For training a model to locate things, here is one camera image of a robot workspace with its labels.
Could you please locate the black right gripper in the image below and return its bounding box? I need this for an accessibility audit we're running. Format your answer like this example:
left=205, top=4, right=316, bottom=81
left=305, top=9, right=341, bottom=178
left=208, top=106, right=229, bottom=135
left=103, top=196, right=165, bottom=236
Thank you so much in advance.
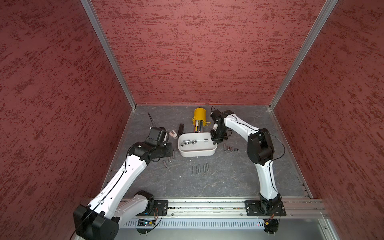
left=210, top=124, right=229, bottom=145

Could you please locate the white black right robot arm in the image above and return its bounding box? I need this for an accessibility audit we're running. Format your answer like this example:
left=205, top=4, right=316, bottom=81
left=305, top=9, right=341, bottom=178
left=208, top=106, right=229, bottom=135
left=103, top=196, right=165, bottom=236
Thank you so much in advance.
left=211, top=108, right=283, bottom=216

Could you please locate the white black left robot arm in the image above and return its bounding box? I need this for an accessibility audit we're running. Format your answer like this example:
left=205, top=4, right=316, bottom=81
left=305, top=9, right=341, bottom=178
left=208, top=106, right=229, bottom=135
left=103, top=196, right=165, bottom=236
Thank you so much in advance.
left=73, top=142, right=174, bottom=240

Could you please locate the large chrome socket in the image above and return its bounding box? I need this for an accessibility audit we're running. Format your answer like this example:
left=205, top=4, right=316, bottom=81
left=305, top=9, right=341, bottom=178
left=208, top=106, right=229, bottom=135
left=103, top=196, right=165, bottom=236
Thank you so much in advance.
left=181, top=140, right=194, bottom=147

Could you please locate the white plastic storage box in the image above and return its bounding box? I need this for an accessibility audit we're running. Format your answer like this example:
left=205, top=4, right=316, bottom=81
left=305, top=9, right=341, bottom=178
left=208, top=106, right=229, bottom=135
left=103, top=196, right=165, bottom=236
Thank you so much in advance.
left=178, top=133, right=218, bottom=158

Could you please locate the yellow pen holder bucket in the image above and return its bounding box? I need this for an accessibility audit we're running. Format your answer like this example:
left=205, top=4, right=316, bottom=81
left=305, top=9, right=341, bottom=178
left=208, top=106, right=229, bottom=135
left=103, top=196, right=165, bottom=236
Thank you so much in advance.
left=192, top=108, right=211, bottom=127

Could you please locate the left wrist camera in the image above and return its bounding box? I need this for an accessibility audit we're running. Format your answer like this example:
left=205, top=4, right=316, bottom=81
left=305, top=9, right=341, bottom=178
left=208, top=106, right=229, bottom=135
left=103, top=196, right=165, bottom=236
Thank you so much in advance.
left=145, top=127, right=169, bottom=147

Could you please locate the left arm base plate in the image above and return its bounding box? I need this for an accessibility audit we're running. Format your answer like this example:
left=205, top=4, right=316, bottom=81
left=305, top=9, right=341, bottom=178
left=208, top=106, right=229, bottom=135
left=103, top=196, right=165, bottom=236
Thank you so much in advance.
left=142, top=200, right=169, bottom=216

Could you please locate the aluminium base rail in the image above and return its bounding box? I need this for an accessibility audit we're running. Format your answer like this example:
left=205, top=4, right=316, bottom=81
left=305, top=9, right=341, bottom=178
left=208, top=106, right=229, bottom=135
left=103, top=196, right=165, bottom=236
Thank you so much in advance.
left=166, top=197, right=330, bottom=219

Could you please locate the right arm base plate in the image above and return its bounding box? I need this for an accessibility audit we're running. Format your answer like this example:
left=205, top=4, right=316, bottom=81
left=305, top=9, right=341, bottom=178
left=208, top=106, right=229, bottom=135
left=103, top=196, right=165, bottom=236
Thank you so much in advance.
left=245, top=200, right=287, bottom=217

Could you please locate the aluminium corner post left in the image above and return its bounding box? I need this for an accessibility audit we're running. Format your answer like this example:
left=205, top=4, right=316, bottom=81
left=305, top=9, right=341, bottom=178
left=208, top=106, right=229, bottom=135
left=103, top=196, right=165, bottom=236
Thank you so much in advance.
left=81, top=0, right=137, bottom=110

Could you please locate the aluminium corner post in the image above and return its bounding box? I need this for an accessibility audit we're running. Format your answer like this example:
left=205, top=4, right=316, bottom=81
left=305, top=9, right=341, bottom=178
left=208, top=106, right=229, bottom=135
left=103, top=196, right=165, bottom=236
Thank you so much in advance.
left=81, top=0, right=137, bottom=110
left=269, top=0, right=338, bottom=111

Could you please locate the aluminium corner post right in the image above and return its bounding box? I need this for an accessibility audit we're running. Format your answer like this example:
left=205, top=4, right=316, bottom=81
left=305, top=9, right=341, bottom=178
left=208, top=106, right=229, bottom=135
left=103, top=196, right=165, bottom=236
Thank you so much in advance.
left=269, top=0, right=338, bottom=111

